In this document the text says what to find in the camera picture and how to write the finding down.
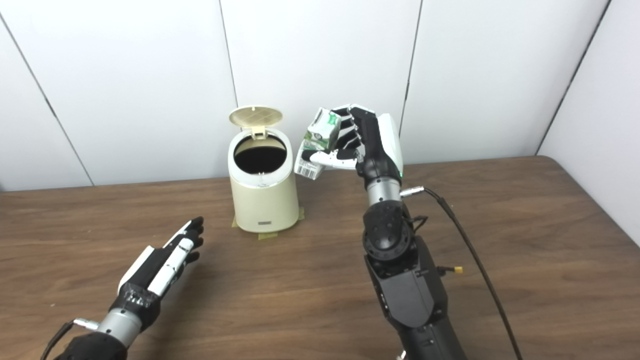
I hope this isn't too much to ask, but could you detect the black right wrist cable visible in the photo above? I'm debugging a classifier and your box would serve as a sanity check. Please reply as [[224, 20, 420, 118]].
[[400, 186, 523, 360]]

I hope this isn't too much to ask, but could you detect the cream-colored bin body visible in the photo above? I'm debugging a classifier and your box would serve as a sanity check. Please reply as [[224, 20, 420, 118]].
[[228, 127, 300, 233]]

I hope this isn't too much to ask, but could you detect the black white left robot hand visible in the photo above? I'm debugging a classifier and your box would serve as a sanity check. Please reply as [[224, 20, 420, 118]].
[[109, 216, 205, 331]]

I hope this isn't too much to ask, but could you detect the white green milk carton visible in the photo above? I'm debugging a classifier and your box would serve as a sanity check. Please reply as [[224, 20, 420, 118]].
[[294, 107, 343, 181]]

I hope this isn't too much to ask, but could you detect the cream round bin lid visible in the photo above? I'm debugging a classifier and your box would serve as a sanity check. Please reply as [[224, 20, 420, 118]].
[[229, 105, 283, 138]]

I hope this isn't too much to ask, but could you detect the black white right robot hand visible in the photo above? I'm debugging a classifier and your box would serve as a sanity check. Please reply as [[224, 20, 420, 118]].
[[301, 104, 405, 193]]

